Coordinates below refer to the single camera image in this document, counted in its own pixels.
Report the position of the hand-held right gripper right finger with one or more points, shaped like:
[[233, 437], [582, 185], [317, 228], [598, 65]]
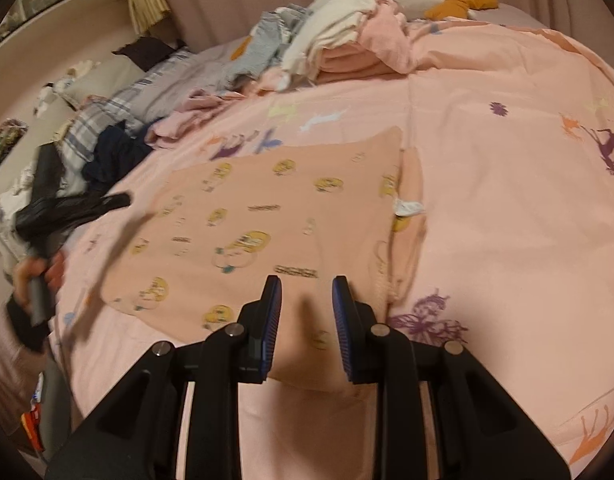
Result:
[[339, 330]]

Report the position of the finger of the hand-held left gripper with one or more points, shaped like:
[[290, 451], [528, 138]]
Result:
[[104, 204]]

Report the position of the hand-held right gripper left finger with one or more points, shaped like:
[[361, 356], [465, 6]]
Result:
[[272, 330]]

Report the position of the orange cartoon print shirt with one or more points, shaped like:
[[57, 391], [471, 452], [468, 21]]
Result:
[[287, 210]]

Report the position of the pile of mixed clothes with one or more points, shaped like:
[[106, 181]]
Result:
[[197, 75]]

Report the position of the folded pink clothes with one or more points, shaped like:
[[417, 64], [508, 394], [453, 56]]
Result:
[[357, 60]]

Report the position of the person's left hand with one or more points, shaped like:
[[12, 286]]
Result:
[[57, 272]]

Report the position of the white printed cloth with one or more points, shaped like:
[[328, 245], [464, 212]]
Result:
[[14, 200]]

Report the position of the dark navy garment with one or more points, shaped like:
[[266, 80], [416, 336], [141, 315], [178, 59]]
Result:
[[117, 155]]

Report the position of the colourful printed pillow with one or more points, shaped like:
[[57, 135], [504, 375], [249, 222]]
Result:
[[4, 145]]

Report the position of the plaid pillow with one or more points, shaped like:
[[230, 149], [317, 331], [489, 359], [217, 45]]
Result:
[[92, 120]]

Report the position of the crumpled pink garment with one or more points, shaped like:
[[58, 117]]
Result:
[[182, 122]]

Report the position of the small plush toys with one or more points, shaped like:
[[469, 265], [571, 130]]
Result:
[[47, 95]]

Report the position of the black cloth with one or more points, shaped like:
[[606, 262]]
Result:
[[147, 52]]

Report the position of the yellow striped cloth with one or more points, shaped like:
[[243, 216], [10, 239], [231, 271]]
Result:
[[147, 5]]

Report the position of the red packet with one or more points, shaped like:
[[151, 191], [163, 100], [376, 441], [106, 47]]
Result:
[[33, 420]]

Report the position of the pink animal print duvet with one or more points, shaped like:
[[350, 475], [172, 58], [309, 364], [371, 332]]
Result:
[[512, 210]]

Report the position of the grey garment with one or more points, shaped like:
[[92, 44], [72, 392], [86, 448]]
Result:
[[272, 40]]

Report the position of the pink curtain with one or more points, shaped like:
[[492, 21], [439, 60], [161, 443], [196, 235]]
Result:
[[237, 0]]

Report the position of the white garment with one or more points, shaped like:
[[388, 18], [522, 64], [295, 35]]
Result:
[[332, 25]]

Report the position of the white goose plush toy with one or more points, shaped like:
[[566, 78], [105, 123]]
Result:
[[457, 2]]

